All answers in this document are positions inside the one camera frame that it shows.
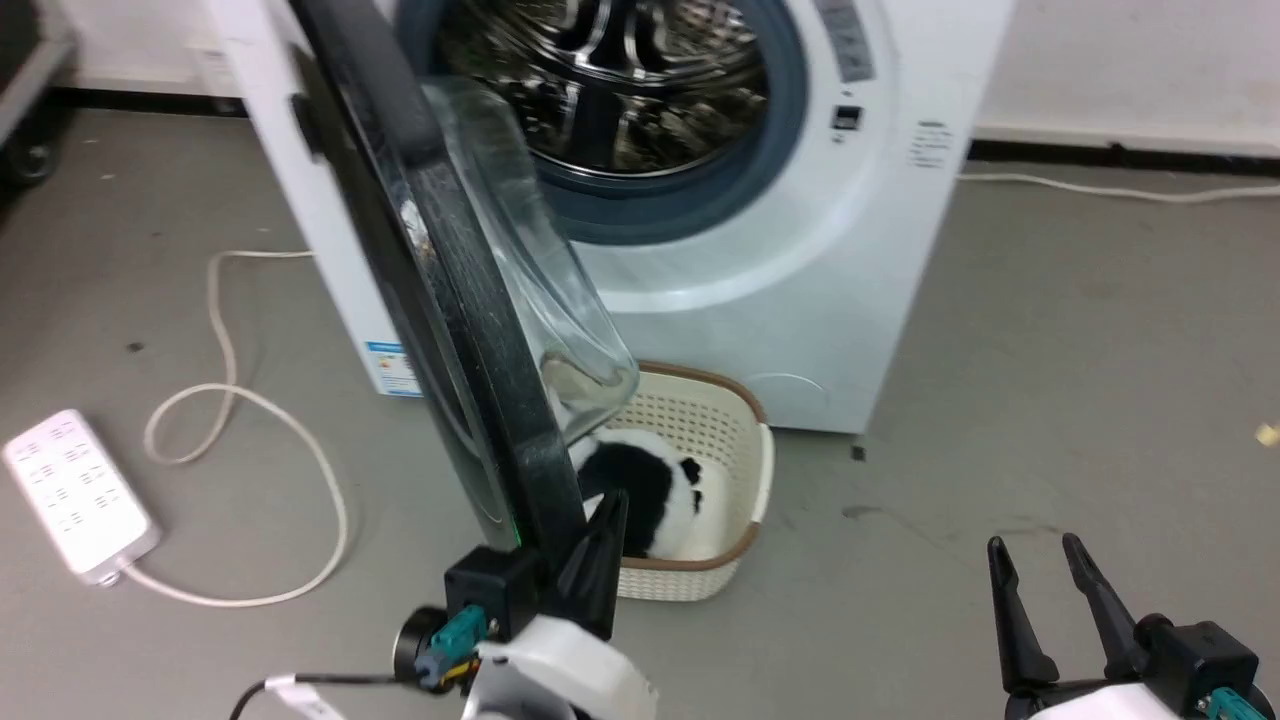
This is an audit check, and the white power strip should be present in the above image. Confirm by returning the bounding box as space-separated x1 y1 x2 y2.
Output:
2 408 162 587

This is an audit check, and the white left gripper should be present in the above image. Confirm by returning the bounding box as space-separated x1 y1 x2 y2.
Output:
461 488 661 720

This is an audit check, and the black and white panda plush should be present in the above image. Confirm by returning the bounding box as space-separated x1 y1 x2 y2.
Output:
568 428 732 562

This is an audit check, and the black wheeled cart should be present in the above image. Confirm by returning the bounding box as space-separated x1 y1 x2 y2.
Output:
0 0 79 187

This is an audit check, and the white front-load washing machine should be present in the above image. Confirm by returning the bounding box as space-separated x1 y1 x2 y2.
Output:
205 0 1017 437

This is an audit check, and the white power strip cable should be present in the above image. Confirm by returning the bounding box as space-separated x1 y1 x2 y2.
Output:
118 249 350 610

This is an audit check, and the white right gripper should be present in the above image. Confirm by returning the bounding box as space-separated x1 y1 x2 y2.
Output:
986 532 1187 720

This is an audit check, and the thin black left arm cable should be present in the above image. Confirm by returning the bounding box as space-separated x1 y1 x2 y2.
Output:
229 672 421 720

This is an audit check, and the blue-grey rubber door gasket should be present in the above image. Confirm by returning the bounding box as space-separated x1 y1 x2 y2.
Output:
395 0 811 247

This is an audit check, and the blue energy label sticker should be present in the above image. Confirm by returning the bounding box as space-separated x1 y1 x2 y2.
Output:
364 340 422 399

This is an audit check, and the cream plastic laundry basket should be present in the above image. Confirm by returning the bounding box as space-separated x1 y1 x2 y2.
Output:
545 361 777 604

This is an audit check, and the thin white floor cable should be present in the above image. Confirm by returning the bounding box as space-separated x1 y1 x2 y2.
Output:
957 171 1280 206

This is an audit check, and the black-rimmed glass washer door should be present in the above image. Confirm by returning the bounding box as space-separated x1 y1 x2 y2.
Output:
288 0 642 563

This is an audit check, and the stainless steel washer drum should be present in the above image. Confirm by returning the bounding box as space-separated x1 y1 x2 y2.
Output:
437 0 771 181

